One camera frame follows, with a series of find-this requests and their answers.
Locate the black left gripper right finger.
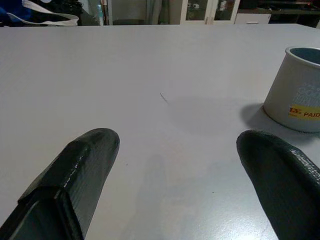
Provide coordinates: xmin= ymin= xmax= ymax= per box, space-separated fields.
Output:
xmin=236 ymin=129 xmax=320 ymax=240

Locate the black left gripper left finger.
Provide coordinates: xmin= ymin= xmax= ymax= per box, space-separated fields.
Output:
xmin=0 ymin=127 xmax=121 ymax=240

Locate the white cup with yellow sticker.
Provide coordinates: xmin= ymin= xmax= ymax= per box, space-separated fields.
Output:
xmin=262 ymin=46 xmax=320 ymax=133

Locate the teal plastic bottle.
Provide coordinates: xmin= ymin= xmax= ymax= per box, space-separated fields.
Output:
xmin=95 ymin=4 xmax=104 ymax=26

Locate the white drawer unit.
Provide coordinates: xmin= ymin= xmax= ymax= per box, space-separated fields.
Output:
xmin=235 ymin=12 xmax=272 ymax=25

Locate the dark wooden desk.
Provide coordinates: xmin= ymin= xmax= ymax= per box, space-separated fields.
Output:
xmin=268 ymin=6 xmax=320 ymax=28

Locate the blue and white bag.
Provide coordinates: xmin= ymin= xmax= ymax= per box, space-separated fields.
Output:
xmin=0 ymin=0 xmax=80 ymax=27

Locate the black bag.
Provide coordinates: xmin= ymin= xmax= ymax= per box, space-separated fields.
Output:
xmin=47 ymin=0 xmax=85 ymax=15

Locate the white glass door cabinet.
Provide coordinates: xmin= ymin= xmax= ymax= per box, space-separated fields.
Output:
xmin=104 ymin=0 xmax=242 ymax=26

